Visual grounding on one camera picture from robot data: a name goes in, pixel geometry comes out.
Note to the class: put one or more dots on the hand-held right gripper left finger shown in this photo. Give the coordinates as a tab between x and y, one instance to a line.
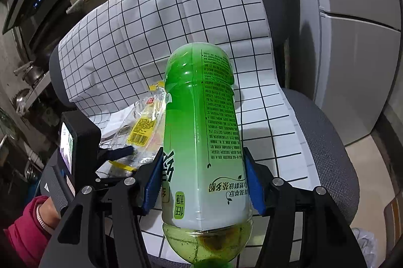
154	186

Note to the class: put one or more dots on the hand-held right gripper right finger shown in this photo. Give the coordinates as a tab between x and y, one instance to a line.
255	186

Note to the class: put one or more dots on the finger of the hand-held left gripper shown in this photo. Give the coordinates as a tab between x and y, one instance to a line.
122	151

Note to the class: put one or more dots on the clear plastic bag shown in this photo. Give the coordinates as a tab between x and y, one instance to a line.
141	126

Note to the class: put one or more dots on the green plastic bottle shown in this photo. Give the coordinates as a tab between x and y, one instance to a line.
201	129

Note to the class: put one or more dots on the person's left forearm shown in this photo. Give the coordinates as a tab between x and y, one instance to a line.
25	233

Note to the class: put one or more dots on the grey office chair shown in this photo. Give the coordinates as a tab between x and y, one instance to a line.
321	154

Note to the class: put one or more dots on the steel cooking pot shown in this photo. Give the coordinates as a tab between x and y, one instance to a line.
30	76

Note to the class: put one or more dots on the white plastic bag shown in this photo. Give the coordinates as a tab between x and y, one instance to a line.
365	247

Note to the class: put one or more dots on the white black-grid cloth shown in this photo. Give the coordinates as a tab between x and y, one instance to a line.
204	3

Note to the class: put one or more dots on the grey refrigerator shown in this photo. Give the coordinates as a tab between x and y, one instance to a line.
346	3

